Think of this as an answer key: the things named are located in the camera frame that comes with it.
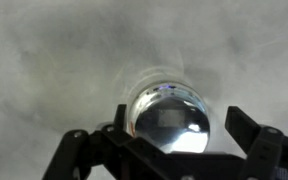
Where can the shiny metal lid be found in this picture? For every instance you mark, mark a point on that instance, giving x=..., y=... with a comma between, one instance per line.
x=183, y=140

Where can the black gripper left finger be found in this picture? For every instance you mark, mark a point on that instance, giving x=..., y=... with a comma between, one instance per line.
x=78, y=151

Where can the shiny metal container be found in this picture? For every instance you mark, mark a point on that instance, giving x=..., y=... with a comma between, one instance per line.
x=167, y=105

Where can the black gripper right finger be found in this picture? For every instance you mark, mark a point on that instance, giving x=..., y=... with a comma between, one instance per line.
x=266, y=147

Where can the dark blue placemat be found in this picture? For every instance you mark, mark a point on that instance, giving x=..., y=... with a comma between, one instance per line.
x=281, y=174

